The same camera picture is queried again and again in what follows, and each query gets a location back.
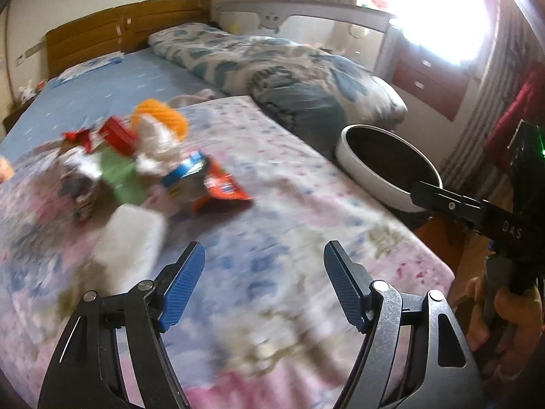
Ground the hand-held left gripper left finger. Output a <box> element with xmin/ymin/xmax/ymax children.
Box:
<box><xmin>37</xmin><ymin>241</ymin><xmax>206</xmax><ymax>409</ymax></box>

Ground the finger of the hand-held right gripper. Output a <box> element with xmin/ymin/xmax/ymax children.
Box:
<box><xmin>411</xmin><ymin>181</ymin><xmax>486</xmax><ymax>233</ymax></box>

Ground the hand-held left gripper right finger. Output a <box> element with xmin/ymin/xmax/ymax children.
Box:
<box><xmin>324</xmin><ymin>241</ymin><xmax>484</xmax><ymax>409</ymax></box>

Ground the white paper sheet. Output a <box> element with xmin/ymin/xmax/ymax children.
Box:
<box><xmin>91</xmin><ymin>204</ymin><xmax>167</xmax><ymax>294</ymax></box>

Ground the orange snack packet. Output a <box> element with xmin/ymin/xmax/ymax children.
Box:
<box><xmin>192</xmin><ymin>157</ymin><xmax>253</xmax><ymax>216</ymax></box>

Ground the white round waste bin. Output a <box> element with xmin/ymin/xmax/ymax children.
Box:
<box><xmin>335</xmin><ymin>124</ymin><xmax>443</xmax><ymax>213</ymax></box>

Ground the blue drink carton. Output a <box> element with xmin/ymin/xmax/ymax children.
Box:
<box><xmin>161</xmin><ymin>150</ymin><xmax>209</xmax><ymax>216</ymax></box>

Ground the green packet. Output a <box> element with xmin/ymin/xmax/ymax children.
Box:
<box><xmin>100</xmin><ymin>147</ymin><xmax>147</xmax><ymax>205</ymax></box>

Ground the white tissue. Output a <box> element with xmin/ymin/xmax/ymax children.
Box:
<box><xmin>135</xmin><ymin>117</ymin><xmax>188</xmax><ymax>175</ymax></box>

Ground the silver foil packet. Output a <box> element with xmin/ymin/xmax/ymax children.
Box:
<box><xmin>57</xmin><ymin>153</ymin><xmax>105</xmax><ymax>222</ymax></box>

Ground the orange plastic bag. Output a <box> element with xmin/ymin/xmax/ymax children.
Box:
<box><xmin>130</xmin><ymin>99</ymin><xmax>189</xmax><ymax>139</ymax></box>

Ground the person's right hand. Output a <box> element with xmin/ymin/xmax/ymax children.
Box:
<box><xmin>465</xmin><ymin>277</ymin><xmax>545</xmax><ymax>382</ymax></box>

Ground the striped curtain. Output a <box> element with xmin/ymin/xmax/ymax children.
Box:
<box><xmin>443</xmin><ymin>4</ymin><xmax>533</xmax><ymax>197</ymax></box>

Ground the red hanging cloth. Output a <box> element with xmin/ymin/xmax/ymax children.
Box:
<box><xmin>485</xmin><ymin>68</ymin><xmax>545</xmax><ymax>150</ymax></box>

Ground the red brown drawer cabinet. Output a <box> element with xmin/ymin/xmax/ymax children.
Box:
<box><xmin>391</xmin><ymin>38</ymin><xmax>473</xmax><ymax>121</ymax></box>

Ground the floral blanket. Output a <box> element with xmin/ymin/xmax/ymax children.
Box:
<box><xmin>0</xmin><ymin>95</ymin><xmax>455</xmax><ymax>409</ymax></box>

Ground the pink cloth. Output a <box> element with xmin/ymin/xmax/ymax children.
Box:
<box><xmin>168</xmin><ymin>89</ymin><xmax>226</xmax><ymax>109</ymax></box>

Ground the blue bed sheet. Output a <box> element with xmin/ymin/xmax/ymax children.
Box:
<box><xmin>0</xmin><ymin>49</ymin><xmax>231</xmax><ymax>146</ymax></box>

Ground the blue patterned quilt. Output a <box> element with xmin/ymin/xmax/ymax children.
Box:
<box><xmin>147</xmin><ymin>22</ymin><xmax>408</xmax><ymax>137</ymax></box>

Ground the blue white pillow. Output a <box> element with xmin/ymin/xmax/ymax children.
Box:
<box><xmin>54</xmin><ymin>51</ymin><xmax>126</xmax><ymax>86</ymax></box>

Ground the wooden bed headboard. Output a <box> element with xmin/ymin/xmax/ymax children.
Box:
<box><xmin>45</xmin><ymin>0</ymin><xmax>212</xmax><ymax>79</ymax></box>

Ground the white crib rail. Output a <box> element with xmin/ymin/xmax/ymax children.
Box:
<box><xmin>212</xmin><ymin>1</ymin><xmax>394</xmax><ymax>81</ymax></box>

